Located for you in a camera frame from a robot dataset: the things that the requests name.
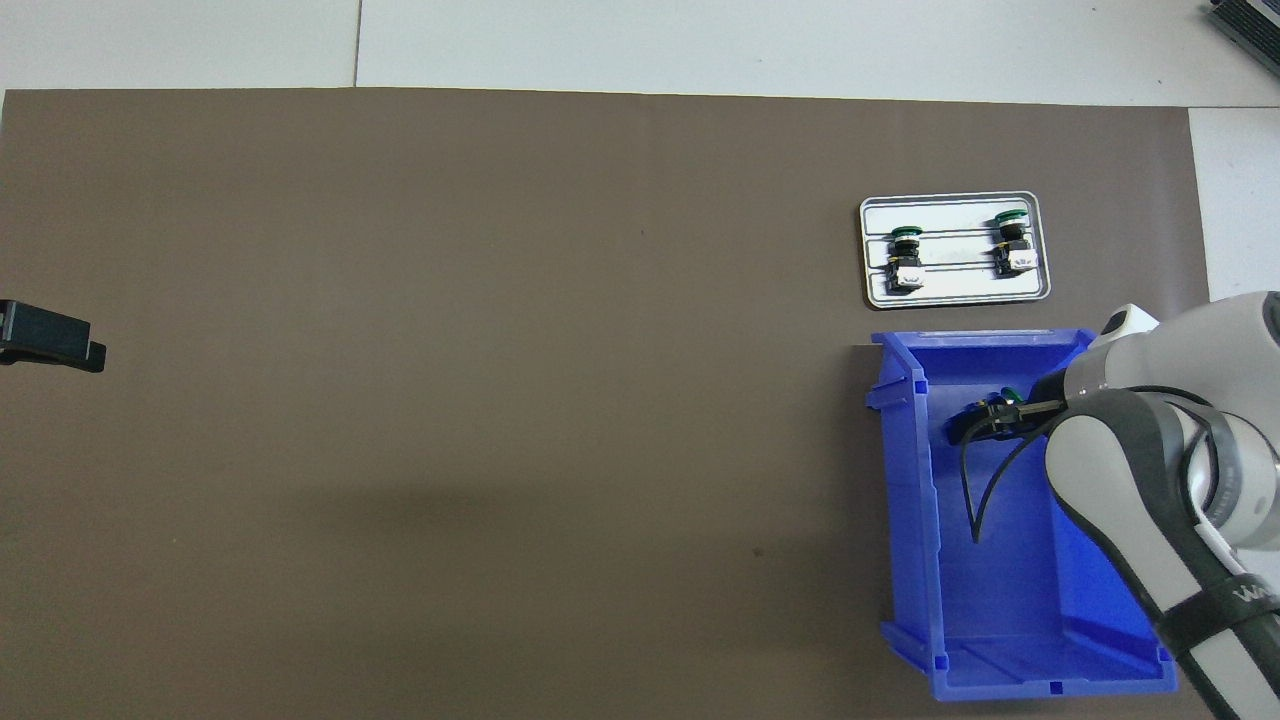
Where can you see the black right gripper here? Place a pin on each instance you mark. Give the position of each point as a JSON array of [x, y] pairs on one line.
[[1050, 392]]

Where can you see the green push button switch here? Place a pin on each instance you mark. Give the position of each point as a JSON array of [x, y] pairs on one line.
[[1005, 393], [1015, 258], [905, 270]]

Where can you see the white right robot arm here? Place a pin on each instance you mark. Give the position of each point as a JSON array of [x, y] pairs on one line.
[[1150, 470]]

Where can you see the blue plastic storage bin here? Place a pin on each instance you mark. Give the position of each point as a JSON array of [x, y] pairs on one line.
[[1000, 600]]

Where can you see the silver metal tray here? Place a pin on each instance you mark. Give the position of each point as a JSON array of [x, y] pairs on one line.
[[950, 213]]

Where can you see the brown paper table mat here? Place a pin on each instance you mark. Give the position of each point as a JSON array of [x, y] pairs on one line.
[[500, 400]]

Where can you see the grey ribbed device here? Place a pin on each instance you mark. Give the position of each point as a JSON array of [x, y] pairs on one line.
[[1255, 25]]

